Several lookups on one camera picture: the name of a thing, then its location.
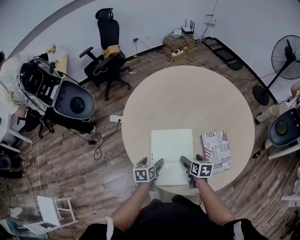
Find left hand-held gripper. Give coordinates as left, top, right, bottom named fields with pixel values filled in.
left=133, top=157, right=165, bottom=192

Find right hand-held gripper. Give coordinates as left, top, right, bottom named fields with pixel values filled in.
left=180, top=154, right=214, bottom=189

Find white item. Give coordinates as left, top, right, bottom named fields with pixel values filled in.
left=150, top=128, right=195, bottom=187

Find person's right forearm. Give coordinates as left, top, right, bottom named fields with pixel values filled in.
left=194, top=178, right=236, bottom=227

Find person's left forearm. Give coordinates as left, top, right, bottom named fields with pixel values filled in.
left=110, top=181, right=153, bottom=233

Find flag and newsprint patterned book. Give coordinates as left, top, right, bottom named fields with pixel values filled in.
left=200, top=130, right=233, bottom=175

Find round beige table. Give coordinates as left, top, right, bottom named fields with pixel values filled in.
left=121, top=65, right=256, bottom=196

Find person's black clothing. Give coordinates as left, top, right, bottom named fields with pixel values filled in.
left=78, top=194, right=270, bottom=240

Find white desk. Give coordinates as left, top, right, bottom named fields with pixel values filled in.
left=0, top=112, right=33, bottom=154
left=267, top=140, right=300, bottom=160

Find white shell chair black cushion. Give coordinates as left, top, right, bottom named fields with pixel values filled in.
left=53, top=80, right=96, bottom=120
left=268, top=108, right=300, bottom=148

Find black office chair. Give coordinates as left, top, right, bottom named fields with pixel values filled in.
left=79, top=7, right=131, bottom=101

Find white folding chair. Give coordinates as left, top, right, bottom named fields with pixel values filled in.
left=22, top=195, right=79, bottom=236

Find yellow box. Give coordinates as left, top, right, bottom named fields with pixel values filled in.
left=103, top=45, right=120, bottom=59

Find white router with black antennas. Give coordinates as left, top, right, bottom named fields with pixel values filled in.
left=180, top=19, right=196, bottom=35

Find pale yellow board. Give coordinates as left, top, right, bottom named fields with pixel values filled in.
left=55, top=54, right=69, bottom=74

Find black standing fan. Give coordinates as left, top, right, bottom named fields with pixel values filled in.
left=252, top=35, right=300, bottom=106

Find cardboard boxes with tangled cables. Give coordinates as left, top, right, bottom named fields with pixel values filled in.
left=162, top=33, right=196, bottom=62

